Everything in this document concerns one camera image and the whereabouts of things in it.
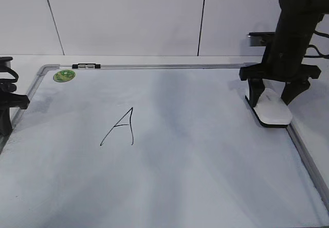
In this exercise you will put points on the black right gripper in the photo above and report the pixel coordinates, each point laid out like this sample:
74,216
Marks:
286,70

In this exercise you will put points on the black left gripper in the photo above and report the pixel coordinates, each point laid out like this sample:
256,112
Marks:
8,101

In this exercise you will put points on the white eraser with black felt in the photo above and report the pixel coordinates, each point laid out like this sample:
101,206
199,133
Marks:
271,111

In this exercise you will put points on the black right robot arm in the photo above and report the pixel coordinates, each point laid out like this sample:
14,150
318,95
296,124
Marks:
285,50

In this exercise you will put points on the round green sticker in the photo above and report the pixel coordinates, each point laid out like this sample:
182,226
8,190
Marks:
64,76

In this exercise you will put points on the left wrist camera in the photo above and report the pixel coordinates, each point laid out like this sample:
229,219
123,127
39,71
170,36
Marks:
5,64

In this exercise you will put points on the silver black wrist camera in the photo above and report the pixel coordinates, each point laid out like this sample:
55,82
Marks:
260,39

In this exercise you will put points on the white board with grey frame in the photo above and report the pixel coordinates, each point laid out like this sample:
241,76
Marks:
151,148

